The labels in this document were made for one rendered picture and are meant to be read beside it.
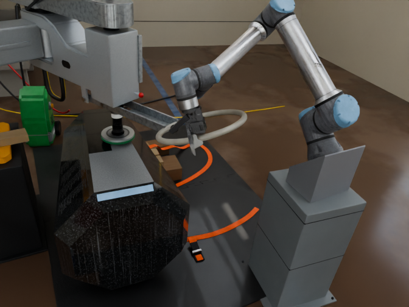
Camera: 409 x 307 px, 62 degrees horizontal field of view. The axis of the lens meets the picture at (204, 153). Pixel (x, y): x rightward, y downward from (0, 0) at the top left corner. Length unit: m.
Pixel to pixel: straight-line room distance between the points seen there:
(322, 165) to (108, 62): 1.25
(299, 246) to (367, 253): 1.16
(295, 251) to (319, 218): 0.25
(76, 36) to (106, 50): 0.43
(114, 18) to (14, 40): 0.75
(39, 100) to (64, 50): 1.55
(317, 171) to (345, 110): 0.33
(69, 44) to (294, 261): 1.84
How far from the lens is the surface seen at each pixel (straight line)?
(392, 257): 3.18
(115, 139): 2.26
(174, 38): 7.44
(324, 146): 1.89
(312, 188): 1.90
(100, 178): 2.02
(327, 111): 1.79
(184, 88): 1.48
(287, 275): 2.19
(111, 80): 2.03
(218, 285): 2.50
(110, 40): 1.97
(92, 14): 2.02
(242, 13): 7.88
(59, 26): 2.39
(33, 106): 3.83
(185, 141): 1.59
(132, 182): 1.98
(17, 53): 2.49
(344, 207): 2.01
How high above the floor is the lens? 2.02
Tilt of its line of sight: 33 degrees down
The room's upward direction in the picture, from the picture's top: 6 degrees clockwise
